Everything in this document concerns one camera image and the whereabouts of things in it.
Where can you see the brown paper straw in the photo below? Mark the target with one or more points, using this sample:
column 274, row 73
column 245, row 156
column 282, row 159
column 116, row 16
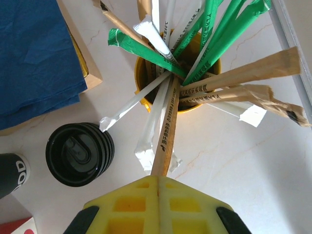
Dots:
column 122, row 23
column 168, row 126
column 256, row 72
column 143, row 9
column 280, row 109
column 231, row 91

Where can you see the white paper wrapped straw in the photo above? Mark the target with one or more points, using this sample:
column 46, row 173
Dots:
column 161, row 19
column 152, row 129
column 131, row 103
column 176, row 162
column 152, row 34
column 253, row 115

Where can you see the yellow napkin stack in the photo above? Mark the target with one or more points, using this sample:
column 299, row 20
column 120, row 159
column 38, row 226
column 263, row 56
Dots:
column 81, row 65

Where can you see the green paper wrapped straw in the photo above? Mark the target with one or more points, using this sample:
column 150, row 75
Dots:
column 226, row 19
column 136, row 48
column 195, row 26

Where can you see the bunch of wrapped straws and chopsticks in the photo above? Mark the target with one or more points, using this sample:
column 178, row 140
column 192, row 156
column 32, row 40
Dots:
column 243, row 27

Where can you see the yellow straw holder cup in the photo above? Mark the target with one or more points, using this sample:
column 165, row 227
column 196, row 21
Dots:
column 139, row 75

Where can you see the blue napkin stack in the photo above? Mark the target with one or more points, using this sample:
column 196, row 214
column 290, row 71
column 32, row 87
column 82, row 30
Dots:
column 36, row 61

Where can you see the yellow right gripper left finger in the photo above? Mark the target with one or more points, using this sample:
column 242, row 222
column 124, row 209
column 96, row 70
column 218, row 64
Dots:
column 126, row 207

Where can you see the red white paper gift bag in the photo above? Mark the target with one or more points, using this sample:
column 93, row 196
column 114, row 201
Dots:
column 14, row 226

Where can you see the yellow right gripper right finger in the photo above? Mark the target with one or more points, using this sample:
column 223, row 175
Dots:
column 190, row 207

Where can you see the aluminium table edge rail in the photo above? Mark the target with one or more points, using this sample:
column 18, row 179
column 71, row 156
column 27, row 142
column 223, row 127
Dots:
column 292, row 36

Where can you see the brown napkin tray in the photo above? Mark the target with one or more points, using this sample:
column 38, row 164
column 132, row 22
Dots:
column 93, row 78

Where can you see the stack of paper cups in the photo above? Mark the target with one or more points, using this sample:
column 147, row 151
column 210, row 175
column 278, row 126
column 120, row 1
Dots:
column 12, row 175

